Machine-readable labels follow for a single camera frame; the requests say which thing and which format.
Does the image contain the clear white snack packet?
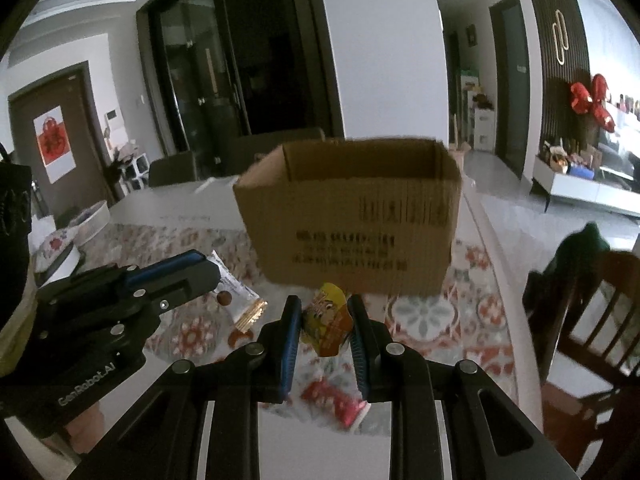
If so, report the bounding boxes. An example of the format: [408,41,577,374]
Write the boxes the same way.
[208,252,268,333]

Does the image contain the yellow snack packet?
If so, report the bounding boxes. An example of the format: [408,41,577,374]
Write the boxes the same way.
[302,283,354,358]

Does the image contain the left hand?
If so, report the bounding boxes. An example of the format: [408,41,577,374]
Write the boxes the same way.
[65,402,105,454]

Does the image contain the floral tissue cover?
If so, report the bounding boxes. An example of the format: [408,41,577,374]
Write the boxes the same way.
[35,227,76,273]

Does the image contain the brown wooden chair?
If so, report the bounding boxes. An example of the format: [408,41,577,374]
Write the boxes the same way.
[542,252,639,479]

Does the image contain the red small snack packet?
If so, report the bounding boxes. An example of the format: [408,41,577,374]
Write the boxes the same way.
[300,378,370,430]

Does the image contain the dark green garment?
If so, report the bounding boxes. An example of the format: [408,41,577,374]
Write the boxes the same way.
[522,222,610,366]

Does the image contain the patterned table runner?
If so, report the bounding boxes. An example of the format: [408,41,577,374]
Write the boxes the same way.
[80,224,518,436]

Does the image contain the dark upholstered chair left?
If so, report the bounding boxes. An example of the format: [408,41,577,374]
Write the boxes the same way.
[149,151,198,188]

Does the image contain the dark upholstered chair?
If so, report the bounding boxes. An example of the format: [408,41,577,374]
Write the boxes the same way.
[219,127,328,176]
[149,151,198,188]

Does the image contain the red fu door poster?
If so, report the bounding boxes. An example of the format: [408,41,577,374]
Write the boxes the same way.
[32,106,76,184]

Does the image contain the dark upholstered chair right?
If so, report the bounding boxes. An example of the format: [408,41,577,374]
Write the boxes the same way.
[219,127,328,176]

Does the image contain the brown cardboard box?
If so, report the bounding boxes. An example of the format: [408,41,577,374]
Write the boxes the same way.
[233,138,462,296]

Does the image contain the white tv console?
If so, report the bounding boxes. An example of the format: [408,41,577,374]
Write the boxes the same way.
[533,158,640,217]

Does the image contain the white storage drawers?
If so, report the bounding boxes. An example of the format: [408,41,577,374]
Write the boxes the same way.
[462,71,498,152]

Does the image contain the red foil balloon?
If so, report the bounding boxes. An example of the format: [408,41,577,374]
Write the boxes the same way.
[570,74,615,133]

